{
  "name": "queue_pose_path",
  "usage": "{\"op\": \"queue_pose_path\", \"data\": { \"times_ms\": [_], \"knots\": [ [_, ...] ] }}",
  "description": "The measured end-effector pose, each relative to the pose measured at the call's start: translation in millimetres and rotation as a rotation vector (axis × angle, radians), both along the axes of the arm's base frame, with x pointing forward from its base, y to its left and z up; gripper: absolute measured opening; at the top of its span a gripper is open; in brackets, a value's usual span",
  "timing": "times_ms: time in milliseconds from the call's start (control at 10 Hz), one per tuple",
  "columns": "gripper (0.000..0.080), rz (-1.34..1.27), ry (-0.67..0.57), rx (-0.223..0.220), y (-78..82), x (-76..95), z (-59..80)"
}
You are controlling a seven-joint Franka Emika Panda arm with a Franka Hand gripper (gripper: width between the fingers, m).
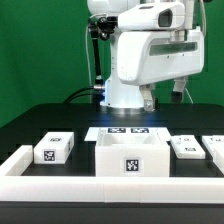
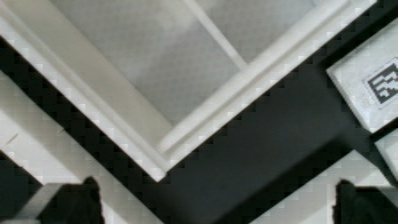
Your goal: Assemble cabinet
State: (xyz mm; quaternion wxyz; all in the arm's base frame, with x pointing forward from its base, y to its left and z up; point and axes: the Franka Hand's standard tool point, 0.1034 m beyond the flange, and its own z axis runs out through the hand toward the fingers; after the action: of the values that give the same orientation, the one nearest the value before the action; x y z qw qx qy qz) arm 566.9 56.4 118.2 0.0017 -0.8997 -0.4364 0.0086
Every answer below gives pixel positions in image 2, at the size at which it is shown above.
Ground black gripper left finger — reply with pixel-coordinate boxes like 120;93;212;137
0;176;107;224

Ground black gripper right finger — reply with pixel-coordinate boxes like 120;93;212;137
333;180;398;224

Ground white cabinet door panel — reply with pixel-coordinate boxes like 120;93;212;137
327;18;398;133
375;130;398;181

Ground white cabinet body box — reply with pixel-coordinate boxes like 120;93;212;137
0;0;377;180

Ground white table border fence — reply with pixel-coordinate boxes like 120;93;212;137
0;72;164;224

